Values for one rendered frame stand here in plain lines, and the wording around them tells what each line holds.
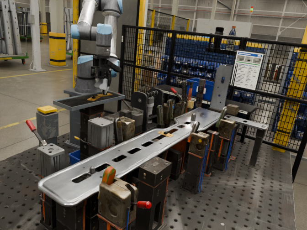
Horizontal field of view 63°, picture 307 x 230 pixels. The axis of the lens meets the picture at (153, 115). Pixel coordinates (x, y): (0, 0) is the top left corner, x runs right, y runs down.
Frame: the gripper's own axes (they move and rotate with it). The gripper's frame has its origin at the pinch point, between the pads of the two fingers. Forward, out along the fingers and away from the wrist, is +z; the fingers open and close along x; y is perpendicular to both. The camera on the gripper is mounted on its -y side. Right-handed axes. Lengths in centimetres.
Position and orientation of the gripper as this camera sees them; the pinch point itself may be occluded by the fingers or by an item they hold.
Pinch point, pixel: (104, 91)
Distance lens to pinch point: 143.0
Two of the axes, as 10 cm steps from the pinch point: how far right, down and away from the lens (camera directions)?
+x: 7.0, 3.0, -6.5
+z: -1.0, 9.4, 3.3
